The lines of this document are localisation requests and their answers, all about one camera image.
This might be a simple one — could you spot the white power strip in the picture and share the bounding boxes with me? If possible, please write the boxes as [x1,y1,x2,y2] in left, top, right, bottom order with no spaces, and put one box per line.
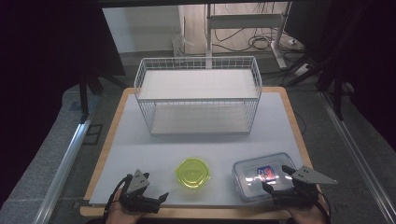
[293,63,312,77]

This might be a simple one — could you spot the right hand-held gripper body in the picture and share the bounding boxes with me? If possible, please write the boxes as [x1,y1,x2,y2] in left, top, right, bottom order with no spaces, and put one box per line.
[272,165,339,209]

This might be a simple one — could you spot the aluminium floor rail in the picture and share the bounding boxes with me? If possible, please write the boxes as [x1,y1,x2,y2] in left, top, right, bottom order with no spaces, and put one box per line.
[32,92,101,224]
[319,91,396,224]

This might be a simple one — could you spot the white metal desk frame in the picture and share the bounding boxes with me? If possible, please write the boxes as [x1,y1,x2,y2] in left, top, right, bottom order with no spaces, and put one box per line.
[205,2,290,70]

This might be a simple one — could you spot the clear rectangular lidded food container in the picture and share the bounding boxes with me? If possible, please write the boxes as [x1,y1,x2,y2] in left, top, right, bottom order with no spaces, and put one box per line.
[232,151,297,203]

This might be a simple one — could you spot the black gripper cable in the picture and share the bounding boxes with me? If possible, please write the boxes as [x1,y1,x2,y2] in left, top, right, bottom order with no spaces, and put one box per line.
[317,189,332,224]
[103,174,134,222]

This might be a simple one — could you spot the round container with green lid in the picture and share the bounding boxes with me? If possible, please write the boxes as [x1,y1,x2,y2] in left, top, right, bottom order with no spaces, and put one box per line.
[174,157,211,189]

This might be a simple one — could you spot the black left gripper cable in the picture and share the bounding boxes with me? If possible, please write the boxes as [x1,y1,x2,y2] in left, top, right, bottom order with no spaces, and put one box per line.
[103,174,134,222]

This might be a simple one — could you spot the black metal stand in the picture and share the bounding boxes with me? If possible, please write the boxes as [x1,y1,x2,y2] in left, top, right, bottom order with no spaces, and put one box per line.
[316,59,347,121]
[77,59,127,123]

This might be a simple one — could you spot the black floor cables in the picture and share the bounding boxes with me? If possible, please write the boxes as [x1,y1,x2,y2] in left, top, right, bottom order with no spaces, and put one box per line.
[213,26,304,54]

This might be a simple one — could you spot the person's right hand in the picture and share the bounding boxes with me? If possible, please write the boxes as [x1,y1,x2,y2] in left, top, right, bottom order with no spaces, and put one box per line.
[284,191,331,224]

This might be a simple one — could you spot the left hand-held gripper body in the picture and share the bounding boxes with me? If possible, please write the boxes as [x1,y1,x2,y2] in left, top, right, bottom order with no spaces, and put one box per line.
[120,169,162,215]

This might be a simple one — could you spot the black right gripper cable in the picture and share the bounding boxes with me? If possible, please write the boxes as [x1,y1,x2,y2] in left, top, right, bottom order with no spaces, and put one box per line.
[317,189,332,224]

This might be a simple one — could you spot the person's left hand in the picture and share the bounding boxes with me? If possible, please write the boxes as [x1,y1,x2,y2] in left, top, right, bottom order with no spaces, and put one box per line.
[105,189,144,224]

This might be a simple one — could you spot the white wire shelf rack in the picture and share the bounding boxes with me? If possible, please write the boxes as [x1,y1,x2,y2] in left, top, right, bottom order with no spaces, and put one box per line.
[134,55,263,136]

